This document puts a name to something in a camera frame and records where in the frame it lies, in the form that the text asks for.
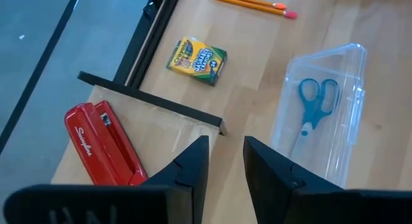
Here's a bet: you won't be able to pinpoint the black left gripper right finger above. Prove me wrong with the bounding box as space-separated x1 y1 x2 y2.
243 136 412 224

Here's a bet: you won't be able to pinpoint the red stapler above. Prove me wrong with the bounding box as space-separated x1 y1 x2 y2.
64 100 149 186

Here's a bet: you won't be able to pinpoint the blue handled scissors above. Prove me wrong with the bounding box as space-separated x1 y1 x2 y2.
289 77 341 157

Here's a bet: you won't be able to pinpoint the black metal shelf frame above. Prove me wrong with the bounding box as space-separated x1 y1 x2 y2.
77 71 228 136

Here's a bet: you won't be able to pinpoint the yellow green crayon box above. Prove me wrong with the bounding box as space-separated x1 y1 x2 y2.
165 37 228 87

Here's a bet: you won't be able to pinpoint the orange pencil pink eraser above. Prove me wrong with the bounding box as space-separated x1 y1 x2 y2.
211 0 299 19

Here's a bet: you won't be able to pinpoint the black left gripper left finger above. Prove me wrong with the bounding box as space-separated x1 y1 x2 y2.
3 135 210 224

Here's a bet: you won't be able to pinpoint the clear plastic pencil box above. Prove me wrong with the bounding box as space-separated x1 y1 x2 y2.
269 42 368 189

